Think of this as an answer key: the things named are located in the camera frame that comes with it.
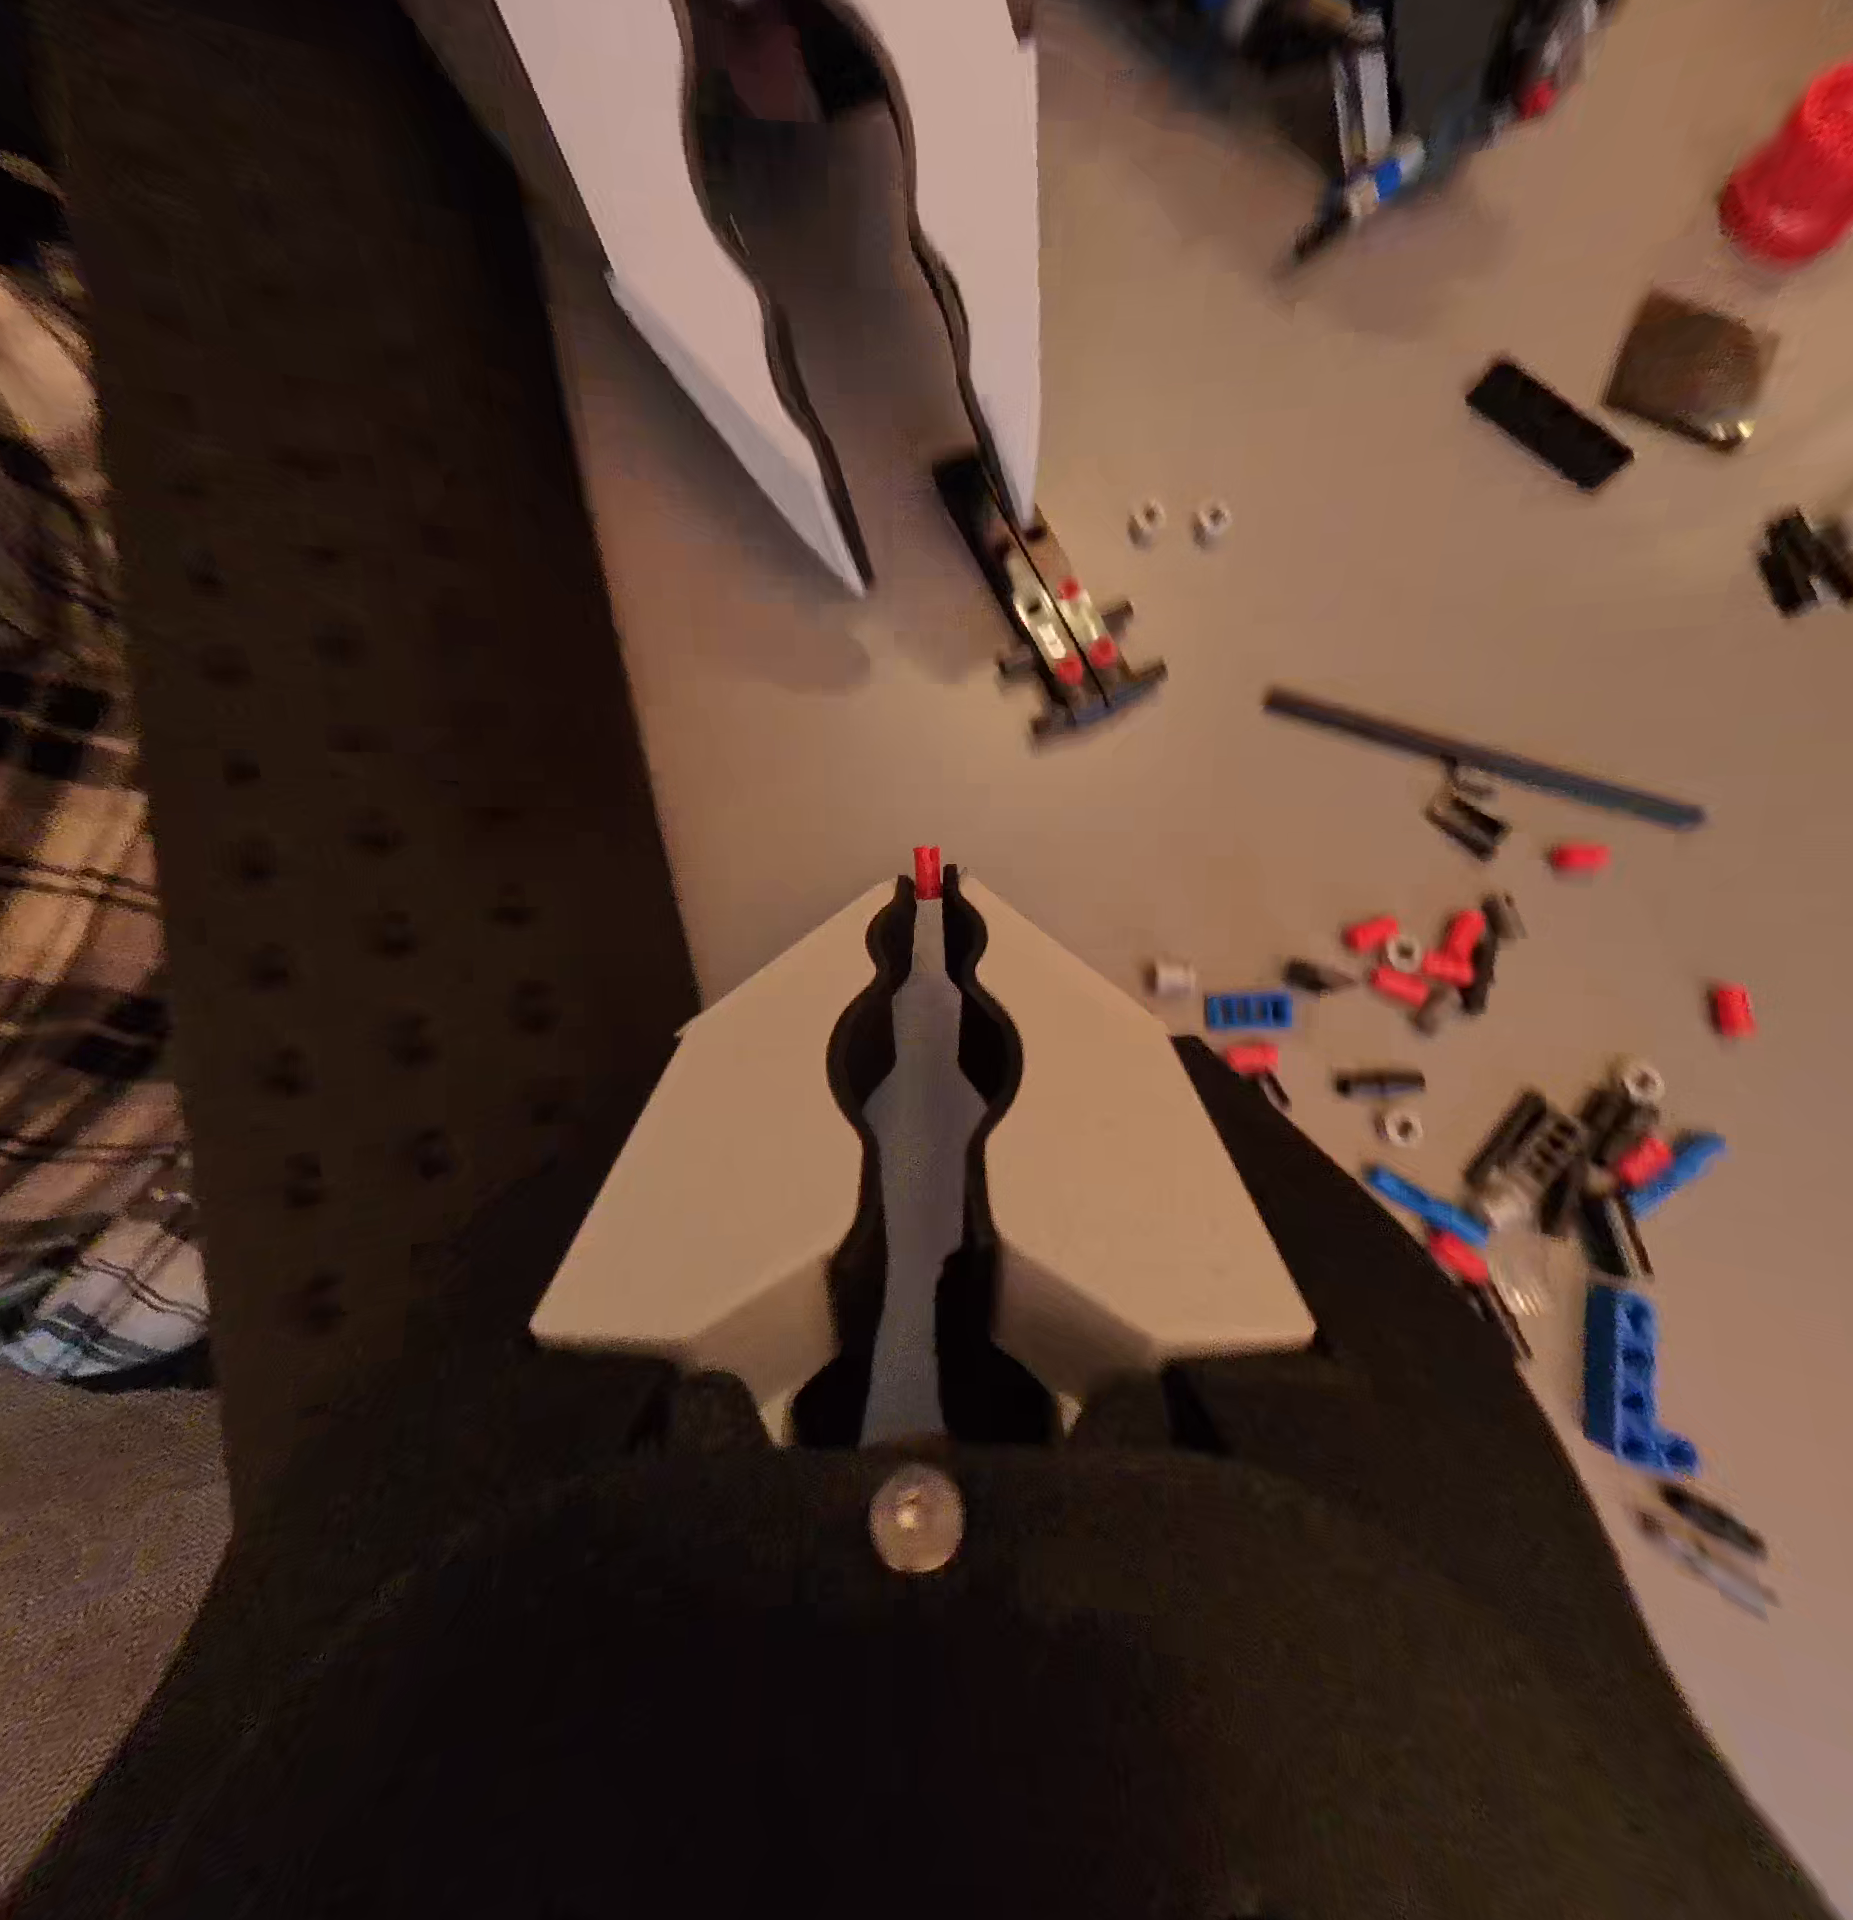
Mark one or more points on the black blue toy car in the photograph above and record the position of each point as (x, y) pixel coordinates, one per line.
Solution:
(1376, 152)

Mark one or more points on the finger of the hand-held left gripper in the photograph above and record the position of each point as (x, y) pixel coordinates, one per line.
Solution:
(985, 223)
(635, 180)

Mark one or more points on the black grille slope brick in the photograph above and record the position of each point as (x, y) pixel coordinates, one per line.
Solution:
(1465, 824)

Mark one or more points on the light grey desk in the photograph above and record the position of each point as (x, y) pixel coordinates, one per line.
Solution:
(1316, 629)

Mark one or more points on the pile of small toy bricks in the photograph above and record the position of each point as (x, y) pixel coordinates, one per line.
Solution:
(1465, 959)

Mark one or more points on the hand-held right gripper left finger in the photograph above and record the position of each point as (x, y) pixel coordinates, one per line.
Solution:
(715, 1201)

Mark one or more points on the black short beam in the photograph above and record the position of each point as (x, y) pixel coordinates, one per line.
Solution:
(1549, 423)

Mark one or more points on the red wheel hub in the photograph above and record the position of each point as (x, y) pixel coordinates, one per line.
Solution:
(1811, 165)

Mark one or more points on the black square tile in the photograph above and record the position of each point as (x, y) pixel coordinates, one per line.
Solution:
(1690, 368)

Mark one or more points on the dark dimpled panel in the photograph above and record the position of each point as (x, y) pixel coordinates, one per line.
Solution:
(343, 600)

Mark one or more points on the long black axle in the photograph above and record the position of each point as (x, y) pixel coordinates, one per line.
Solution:
(1465, 750)

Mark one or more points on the black beam assembly red pins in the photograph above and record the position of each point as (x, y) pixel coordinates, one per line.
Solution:
(1016, 553)

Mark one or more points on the red connector pin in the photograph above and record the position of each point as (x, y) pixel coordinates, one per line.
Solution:
(926, 872)
(1578, 859)
(1732, 1008)

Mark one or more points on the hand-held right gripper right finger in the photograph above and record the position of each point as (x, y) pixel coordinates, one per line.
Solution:
(1136, 1201)

